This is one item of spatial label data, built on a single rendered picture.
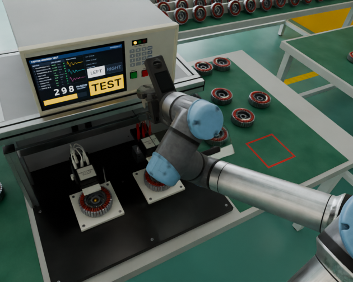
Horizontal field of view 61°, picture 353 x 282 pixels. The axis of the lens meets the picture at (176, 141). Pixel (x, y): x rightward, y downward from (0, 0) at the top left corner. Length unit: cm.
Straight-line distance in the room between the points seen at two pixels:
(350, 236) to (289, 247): 163
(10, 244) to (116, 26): 76
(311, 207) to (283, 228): 150
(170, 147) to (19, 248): 68
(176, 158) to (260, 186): 18
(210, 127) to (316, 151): 96
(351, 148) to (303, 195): 101
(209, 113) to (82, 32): 46
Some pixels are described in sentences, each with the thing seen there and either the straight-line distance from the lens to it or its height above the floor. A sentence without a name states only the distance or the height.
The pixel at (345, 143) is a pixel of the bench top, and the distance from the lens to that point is 163.
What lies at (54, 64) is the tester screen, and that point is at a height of 127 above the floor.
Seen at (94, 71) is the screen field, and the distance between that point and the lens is 90.
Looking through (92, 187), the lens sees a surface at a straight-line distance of 110.
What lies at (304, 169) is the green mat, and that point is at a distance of 140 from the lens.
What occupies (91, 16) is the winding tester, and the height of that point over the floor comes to 132.
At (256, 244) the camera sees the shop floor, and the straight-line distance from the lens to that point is 200.
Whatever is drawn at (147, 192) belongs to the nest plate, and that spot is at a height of 78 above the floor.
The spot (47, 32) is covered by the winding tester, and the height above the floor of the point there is 132.
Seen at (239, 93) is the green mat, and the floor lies 75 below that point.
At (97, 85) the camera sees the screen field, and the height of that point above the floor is 117.
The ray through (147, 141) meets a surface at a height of 92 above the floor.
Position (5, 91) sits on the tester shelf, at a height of 111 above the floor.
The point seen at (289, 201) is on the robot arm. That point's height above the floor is 123.
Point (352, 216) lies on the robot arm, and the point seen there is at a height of 139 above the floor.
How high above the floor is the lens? 171
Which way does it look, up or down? 45 degrees down
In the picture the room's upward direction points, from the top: 6 degrees clockwise
